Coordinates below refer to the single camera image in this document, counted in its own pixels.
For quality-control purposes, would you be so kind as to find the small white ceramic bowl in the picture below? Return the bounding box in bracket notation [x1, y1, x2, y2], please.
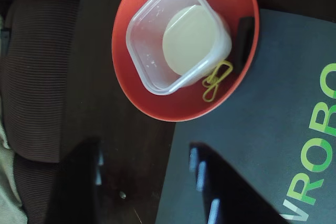
[162, 5, 220, 77]

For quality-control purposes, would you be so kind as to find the black plastic grip piece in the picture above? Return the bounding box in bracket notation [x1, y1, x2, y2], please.
[235, 16, 255, 69]

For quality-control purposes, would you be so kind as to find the large red bowl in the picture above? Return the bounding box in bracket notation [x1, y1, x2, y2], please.
[111, 0, 260, 123]

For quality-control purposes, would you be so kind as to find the grey WOWROBO mat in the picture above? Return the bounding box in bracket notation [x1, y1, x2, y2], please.
[154, 8, 336, 224]

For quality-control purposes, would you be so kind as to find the clear square plastic container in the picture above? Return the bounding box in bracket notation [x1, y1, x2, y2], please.
[125, 0, 233, 96]

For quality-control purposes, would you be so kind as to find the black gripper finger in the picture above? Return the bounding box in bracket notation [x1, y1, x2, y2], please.
[188, 142, 292, 224]
[43, 136, 104, 224]

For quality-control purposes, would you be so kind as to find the yellow wire clip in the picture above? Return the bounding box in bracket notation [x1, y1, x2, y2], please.
[201, 60, 234, 103]

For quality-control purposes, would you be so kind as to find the brown ribbed sofa cushion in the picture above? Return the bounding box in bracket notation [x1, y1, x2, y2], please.
[0, 0, 82, 224]

